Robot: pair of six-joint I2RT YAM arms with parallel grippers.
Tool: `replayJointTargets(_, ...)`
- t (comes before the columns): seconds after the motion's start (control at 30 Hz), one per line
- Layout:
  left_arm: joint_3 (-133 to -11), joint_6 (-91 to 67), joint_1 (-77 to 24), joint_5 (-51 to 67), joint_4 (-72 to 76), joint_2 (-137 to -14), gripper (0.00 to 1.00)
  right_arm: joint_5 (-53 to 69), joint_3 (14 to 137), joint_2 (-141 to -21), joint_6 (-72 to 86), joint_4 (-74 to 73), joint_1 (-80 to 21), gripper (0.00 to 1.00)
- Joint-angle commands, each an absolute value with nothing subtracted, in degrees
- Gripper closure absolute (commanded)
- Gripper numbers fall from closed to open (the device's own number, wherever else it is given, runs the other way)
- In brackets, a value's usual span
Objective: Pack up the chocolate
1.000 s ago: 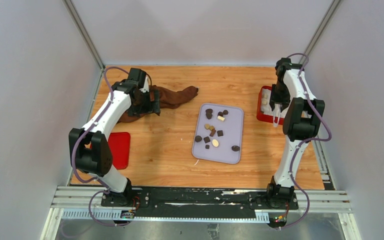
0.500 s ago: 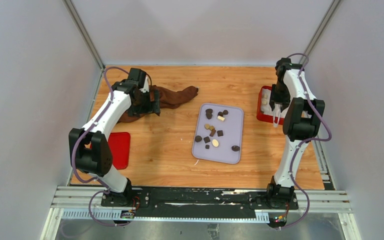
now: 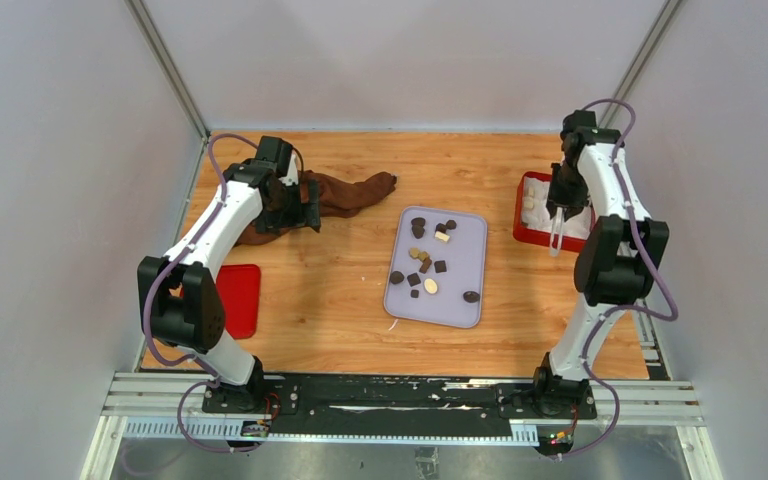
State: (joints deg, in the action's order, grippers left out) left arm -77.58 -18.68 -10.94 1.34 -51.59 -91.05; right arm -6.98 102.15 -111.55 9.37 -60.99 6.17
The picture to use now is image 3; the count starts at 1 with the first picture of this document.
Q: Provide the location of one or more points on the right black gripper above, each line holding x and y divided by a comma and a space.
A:
573, 203

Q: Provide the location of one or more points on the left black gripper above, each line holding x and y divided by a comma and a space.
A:
303, 214

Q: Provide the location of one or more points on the red box with white liners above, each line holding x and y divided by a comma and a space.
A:
533, 226

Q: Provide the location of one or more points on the dark oval chocolate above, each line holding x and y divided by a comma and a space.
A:
471, 297

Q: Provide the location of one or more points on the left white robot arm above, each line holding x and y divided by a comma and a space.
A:
182, 315

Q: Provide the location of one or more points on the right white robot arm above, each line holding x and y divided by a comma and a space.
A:
618, 264

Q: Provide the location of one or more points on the dark round chocolate left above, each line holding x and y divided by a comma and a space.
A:
396, 277

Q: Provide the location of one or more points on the dark ridged chocolate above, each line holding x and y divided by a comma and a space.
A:
413, 279

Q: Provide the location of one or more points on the white oval chocolate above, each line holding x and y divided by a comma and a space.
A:
430, 286

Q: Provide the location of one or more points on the brown cloth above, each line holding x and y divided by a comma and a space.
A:
337, 198

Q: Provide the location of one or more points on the red box lid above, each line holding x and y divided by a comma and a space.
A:
239, 289

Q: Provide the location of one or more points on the lavender tray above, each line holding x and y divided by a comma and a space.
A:
465, 256

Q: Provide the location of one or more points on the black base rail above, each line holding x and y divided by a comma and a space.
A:
396, 406

